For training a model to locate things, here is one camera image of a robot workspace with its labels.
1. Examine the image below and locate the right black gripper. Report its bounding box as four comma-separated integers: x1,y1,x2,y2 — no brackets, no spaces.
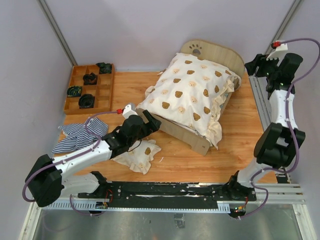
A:
244,52,280,80

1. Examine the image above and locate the wooden pet bed frame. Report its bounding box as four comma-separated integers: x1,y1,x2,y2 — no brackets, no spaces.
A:
137,39,245,156

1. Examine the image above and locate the large bear print cushion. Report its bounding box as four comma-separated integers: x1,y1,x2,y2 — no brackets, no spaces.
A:
138,52,241,147

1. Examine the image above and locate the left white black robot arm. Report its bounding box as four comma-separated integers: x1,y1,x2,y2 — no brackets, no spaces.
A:
22,110,162,208

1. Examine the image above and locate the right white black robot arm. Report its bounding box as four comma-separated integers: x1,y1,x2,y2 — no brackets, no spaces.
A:
226,53,306,200

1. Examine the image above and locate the small bear print pillow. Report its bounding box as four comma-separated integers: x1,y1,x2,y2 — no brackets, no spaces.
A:
112,139,162,175

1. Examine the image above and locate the wooden compartment tray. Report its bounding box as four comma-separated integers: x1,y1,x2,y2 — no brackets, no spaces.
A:
64,63,115,115

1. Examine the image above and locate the black rolled sock bottom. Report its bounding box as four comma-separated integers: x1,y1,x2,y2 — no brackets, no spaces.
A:
78,93,95,109

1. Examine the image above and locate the black rolled sock top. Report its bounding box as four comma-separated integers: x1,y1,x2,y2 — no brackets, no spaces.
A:
95,62,112,75

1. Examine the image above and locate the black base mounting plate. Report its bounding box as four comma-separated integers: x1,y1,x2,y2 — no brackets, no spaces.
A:
77,181,257,210

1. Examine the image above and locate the blue striped cloth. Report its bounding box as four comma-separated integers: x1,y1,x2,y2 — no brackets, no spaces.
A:
52,118,109,154

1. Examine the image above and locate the black rolled sock middle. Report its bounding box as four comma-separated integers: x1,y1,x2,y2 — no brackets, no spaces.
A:
82,72,98,86

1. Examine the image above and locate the black green rolled sock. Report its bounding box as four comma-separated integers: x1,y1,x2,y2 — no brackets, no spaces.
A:
66,85,83,98

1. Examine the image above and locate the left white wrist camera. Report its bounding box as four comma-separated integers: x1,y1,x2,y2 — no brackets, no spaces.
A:
122,103,138,119

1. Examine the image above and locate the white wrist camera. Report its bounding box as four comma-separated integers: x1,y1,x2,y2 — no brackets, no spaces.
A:
266,41,288,61
122,103,138,119

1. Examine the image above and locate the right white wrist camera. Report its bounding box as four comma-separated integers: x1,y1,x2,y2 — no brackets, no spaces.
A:
266,41,288,61

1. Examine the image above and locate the right aluminium corner post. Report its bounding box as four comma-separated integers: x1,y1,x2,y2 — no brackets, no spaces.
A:
254,0,304,64

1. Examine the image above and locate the aluminium corner post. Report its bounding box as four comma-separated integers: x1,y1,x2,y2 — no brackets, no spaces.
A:
37,0,78,66
254,0,304,64

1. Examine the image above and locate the aluminium rail frame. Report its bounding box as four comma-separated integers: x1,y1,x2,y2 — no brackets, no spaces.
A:
18,71,316,240

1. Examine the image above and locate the left aluminium corner post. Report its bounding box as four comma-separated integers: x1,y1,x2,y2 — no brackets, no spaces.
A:
37,0,78,66

